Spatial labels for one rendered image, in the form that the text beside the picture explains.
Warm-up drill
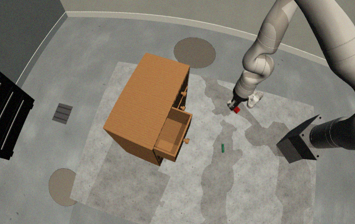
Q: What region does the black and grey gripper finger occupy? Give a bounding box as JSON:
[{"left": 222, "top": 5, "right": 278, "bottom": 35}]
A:
[{"left": 227, "top": 100, "right": 241, "bottom": 111}]

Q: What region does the brown wooden chest of drawers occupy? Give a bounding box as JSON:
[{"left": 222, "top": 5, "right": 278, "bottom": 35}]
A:
[{"left": 103, "top": 53, "right": 190, "bottom": 166}]

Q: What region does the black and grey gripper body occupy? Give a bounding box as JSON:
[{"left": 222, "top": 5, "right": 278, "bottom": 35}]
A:
[{"left": 232, "top": 87, "right": 247, "bottom": 104}]

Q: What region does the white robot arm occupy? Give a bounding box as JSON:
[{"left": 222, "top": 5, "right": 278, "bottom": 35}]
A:
[{"left": 235, "top": 0, "right": 355, "bottom": 150}]

